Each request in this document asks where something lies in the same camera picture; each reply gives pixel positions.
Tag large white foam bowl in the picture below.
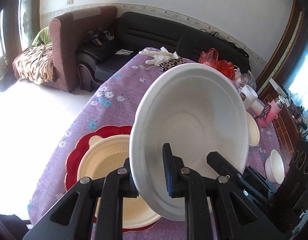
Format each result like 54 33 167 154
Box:
265 150 285 185

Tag large red glass plate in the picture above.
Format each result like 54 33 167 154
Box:
65 126 161 232

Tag cream ribbed plastic bowl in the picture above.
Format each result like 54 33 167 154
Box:
246 112 260 147

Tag wooden sideboard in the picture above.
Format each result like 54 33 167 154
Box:
259 85 301 157

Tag black phone stand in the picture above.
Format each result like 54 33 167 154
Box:
254 103 271 121

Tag pink knit-sleeved thermos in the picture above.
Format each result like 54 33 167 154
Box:
256 96 284 127

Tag purple floral tablecloth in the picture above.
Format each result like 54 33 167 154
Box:
28 54 283 239

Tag red plastic bag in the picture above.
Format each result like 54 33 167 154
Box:
198 48 235 80

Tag leopard print pouch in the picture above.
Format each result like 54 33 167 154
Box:
158 57 185 72

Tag floral blanket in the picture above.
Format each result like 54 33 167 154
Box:
13 44 56 85

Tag white gloves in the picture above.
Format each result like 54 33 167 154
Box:
139 47 179 66

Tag green pillow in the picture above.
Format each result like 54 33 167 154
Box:
31 27 52 47

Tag maroon armchair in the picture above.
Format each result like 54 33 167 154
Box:
48 5 117 92

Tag black leather sofa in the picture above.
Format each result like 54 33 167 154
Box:
76 12 251 92

